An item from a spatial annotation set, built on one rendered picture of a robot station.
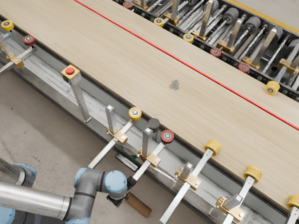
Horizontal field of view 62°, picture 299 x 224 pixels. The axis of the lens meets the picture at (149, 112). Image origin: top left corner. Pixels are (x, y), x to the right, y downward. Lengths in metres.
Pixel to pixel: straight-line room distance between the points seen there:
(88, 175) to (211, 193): 0.89
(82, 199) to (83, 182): 0.07
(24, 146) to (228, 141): 1.87
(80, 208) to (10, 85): 2.22
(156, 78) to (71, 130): 1.19
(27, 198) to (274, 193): 1.20
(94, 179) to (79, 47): 1.11
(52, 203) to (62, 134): 1.57
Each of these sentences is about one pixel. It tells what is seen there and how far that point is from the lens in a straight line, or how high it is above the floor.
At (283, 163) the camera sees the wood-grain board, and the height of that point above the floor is 0.90.
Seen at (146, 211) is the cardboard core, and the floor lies 0.08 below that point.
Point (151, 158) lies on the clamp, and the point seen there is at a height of 0.87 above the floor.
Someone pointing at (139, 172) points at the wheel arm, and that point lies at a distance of 1.45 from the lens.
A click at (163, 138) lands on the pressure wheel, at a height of 0.91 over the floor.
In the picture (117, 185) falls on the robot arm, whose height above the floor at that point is 1.19.
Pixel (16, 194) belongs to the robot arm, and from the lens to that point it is 1.07.
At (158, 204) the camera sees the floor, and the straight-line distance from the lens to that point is 2.29.
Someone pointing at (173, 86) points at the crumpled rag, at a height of 0.91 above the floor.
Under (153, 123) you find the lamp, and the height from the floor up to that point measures 1.18.
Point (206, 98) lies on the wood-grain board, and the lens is 1.68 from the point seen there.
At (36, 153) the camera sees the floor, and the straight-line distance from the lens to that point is 2.59.
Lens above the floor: 2.25
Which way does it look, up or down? 59 degrees down
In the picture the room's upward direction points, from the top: 5 degrees clockwise
